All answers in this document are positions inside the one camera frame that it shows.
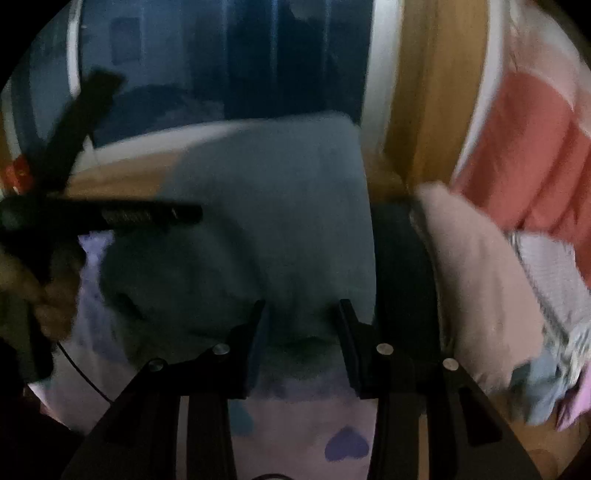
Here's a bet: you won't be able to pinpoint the pink folded cloth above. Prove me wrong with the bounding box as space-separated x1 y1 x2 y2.
413 183 544 393

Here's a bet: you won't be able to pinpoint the blue denim jeans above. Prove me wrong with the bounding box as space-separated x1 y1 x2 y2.
100 113 377 379

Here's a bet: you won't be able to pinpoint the red cream patterned curtain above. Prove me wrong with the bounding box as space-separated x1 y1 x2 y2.
454 1 590 272

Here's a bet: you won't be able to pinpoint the black cable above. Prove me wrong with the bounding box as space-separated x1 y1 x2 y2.
57 338 115 405

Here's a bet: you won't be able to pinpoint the person's left hand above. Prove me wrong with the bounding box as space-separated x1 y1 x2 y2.
1 252 83 341

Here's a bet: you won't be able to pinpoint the purple polka dot bedsheet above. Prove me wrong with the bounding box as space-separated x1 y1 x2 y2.
31 233 377 479

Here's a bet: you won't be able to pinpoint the wooden framed sliding window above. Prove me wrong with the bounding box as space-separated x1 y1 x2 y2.
1 1 503 196

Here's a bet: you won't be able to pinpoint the striped grey white cloth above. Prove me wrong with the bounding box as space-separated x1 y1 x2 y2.
507 231 590 378

